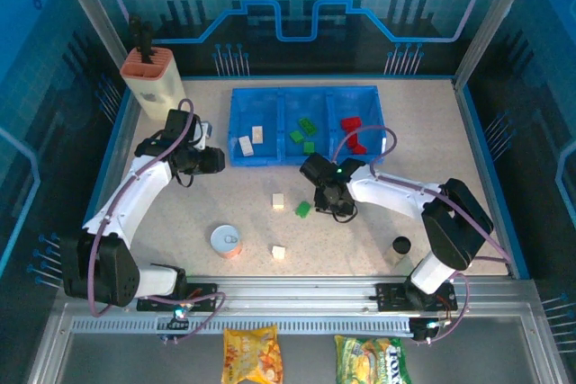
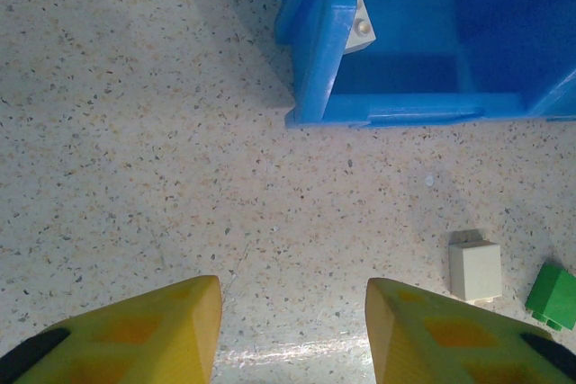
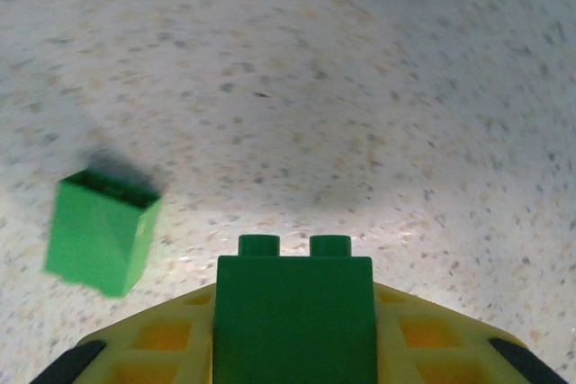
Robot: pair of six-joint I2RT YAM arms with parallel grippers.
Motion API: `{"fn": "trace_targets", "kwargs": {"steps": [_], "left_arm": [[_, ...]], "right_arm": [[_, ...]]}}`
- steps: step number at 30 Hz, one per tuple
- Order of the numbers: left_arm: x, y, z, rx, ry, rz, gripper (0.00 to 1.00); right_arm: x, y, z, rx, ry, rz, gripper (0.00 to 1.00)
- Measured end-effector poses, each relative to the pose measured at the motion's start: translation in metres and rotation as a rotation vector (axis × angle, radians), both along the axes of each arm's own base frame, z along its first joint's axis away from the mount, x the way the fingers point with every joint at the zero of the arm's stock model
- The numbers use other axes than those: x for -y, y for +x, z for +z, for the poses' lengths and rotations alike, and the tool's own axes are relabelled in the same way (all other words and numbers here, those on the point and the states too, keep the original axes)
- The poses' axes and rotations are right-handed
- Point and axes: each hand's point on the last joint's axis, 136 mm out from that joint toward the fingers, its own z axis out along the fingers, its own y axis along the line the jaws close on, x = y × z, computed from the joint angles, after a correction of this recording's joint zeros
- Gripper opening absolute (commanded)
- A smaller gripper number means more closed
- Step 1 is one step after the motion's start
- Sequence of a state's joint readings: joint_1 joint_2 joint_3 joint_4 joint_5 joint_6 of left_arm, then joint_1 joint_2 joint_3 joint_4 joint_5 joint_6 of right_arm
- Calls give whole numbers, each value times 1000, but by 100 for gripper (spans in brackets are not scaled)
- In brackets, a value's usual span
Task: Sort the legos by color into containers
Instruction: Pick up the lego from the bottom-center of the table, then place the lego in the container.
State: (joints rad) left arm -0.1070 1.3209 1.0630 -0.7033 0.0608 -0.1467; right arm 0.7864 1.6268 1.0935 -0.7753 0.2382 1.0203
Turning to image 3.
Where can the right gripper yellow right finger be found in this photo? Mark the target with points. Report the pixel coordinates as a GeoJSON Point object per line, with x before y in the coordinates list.
{"type": "Point", "coordinates": [432, 339]}

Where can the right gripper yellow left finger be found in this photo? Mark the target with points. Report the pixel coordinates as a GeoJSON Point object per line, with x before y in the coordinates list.
{"type": "Point", "coordinates": [157, 339]}

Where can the dark green lego brick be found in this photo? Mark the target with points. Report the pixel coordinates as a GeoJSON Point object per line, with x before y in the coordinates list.
{"type": "Point", "coordinates": [292, 312]}

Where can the light green lego brick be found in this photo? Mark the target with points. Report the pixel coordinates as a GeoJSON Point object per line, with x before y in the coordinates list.
{"type": "Point", "coordinates": [99, 240]}

